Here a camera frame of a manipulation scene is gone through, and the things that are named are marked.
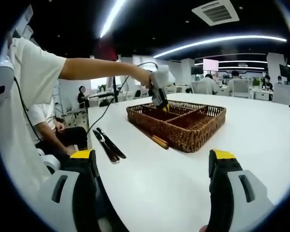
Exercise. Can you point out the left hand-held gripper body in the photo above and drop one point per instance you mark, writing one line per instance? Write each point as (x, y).
(162, 76)

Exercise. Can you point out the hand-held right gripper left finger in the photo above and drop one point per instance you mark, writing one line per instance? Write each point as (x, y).
(84, 198)

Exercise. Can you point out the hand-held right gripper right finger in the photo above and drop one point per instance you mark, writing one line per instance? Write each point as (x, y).
(224, 198)

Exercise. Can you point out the brown wicker storage slots tray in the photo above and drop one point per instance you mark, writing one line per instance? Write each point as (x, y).
(195, 128)

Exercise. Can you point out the person's right hand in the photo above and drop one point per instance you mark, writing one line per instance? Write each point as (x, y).
(203, 228)

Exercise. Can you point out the black stand pole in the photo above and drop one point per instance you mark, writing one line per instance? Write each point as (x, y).
(115, 91)

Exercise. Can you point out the white rounded object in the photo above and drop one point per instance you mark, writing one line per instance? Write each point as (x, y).
(50, 162)

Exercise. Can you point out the pink display screen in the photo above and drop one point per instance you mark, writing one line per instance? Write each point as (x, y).
(210, 64)

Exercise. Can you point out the small black object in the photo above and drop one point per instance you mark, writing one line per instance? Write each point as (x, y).
(104, 103)

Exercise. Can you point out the dark red screen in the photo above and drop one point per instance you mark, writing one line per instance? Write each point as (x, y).
(106, 49)

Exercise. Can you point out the white ceiling light strip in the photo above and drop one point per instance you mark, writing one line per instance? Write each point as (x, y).
(220, 38)
(111, 18)

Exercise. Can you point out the white ceiling air vent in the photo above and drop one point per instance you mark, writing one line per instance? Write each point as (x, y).
(215, 12)

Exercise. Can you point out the green potted plant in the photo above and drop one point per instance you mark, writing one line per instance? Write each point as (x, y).
(256, 82)

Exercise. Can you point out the black monitor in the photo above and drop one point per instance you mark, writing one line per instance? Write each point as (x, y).
(284, 72)

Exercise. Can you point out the grey chest-worn device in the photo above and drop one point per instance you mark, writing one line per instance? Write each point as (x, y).
(3, 79)

